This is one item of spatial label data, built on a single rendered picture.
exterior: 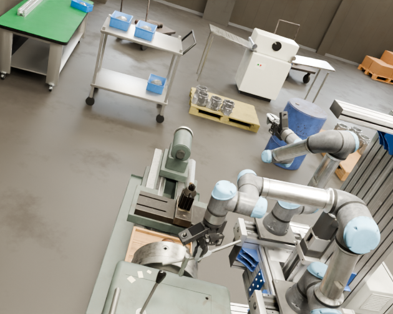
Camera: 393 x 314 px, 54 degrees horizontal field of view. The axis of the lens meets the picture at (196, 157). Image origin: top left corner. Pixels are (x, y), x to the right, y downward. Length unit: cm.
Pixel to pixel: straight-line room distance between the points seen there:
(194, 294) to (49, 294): 161
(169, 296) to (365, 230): 74
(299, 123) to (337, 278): 372
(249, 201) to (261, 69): 596
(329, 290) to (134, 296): 74
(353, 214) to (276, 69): 594
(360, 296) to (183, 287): 100
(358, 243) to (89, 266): 224
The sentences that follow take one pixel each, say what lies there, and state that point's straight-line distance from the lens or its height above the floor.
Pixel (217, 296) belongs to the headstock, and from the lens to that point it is 162.
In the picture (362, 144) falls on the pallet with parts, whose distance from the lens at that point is 670.
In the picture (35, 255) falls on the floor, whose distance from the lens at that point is 323.
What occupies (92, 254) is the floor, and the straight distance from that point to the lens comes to 328.
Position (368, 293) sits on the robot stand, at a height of 120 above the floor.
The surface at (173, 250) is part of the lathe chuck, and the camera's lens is 173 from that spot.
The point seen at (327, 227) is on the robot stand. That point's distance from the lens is 193.
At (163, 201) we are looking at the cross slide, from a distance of 239.
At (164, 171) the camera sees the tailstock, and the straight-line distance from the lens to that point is 273.
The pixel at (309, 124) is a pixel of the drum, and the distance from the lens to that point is 515.
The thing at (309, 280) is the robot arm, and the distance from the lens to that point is 178.
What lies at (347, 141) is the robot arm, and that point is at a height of 178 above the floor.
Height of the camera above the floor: 245
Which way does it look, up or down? 31 degrees down
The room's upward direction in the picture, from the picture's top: 21 degrees clockwise
